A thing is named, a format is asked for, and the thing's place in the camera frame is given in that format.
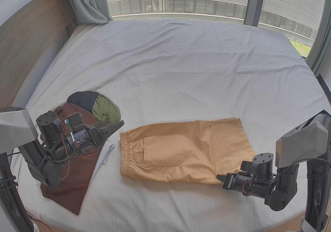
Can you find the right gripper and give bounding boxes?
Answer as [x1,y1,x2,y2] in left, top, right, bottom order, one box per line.
[216,172,255,195]

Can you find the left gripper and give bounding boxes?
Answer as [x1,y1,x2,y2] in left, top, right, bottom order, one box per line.
[65,119,125,152]

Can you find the tan shorts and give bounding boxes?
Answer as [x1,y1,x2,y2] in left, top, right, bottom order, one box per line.
[119,117,255,185]

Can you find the bed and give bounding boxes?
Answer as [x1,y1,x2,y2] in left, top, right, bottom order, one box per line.
[0,0,331,232]

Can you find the green garment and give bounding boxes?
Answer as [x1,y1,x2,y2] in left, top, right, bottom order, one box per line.
[92,94,121,126]

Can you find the white garment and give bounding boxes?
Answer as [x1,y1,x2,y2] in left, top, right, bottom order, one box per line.
[89,141,115,182]

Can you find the black garment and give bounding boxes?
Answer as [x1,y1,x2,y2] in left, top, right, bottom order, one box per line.
[67,91,100,113]

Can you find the brown garment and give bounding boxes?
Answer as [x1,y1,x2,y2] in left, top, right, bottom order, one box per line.
[40,103,110,216]

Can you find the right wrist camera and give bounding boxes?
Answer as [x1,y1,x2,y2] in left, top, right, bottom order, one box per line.
[240,160,255,175]

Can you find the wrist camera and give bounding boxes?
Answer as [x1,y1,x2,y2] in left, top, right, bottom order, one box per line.
[66,113,84,132]
[240,160,255,175]

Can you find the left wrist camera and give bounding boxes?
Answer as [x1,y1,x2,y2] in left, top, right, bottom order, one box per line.
[66,113,84,132]

